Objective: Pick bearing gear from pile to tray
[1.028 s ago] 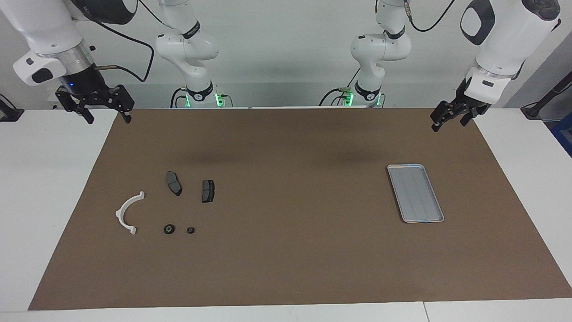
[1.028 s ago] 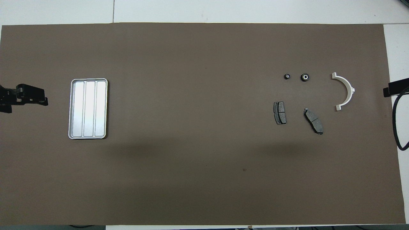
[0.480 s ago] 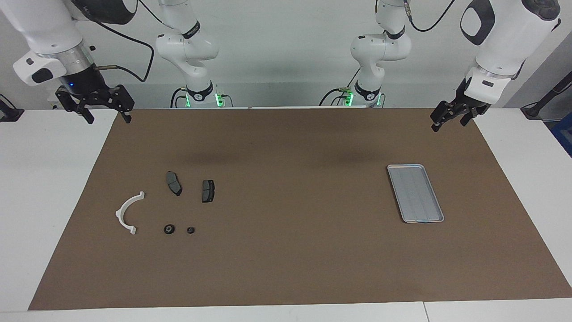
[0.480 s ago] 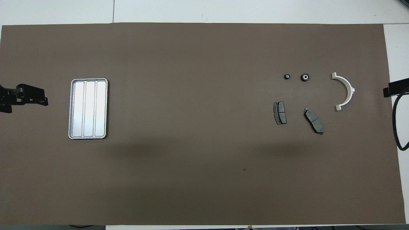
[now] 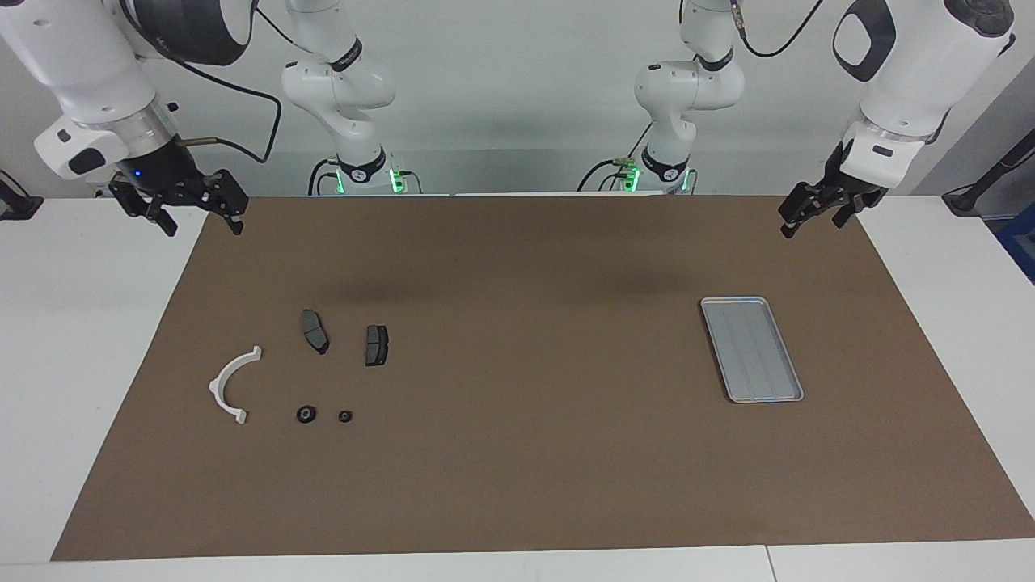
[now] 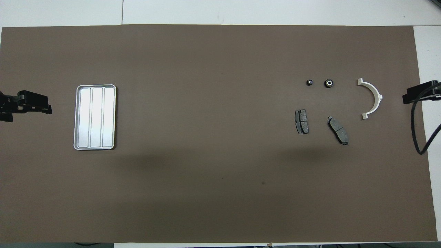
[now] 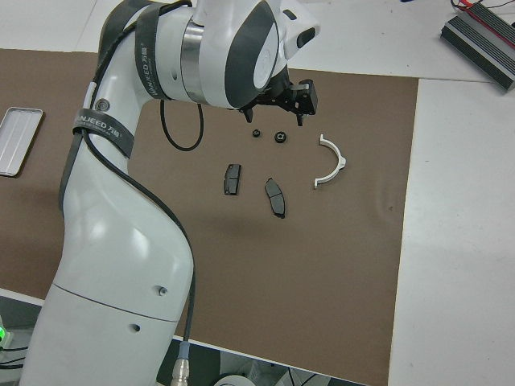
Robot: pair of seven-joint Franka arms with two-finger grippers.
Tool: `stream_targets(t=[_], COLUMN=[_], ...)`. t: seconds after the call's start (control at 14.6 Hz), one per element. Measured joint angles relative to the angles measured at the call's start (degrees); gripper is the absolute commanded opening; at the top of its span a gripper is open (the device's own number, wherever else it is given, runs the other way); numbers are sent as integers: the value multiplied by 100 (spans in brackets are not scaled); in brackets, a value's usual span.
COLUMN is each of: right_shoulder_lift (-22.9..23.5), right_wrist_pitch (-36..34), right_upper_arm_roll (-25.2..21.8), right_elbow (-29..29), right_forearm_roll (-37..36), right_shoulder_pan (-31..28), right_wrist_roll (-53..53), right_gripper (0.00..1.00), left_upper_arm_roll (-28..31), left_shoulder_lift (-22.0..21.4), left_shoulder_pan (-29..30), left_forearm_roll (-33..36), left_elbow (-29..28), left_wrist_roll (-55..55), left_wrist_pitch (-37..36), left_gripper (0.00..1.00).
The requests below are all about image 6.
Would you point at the grey brake pad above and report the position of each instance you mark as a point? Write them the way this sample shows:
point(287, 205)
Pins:
point(338, 130)
point(302, 121)

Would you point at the large black bearing gear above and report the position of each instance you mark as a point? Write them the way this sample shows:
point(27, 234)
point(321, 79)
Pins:
point(328, 83)

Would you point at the silver metal tray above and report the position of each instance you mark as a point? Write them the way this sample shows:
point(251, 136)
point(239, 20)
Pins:
point(94, 117)

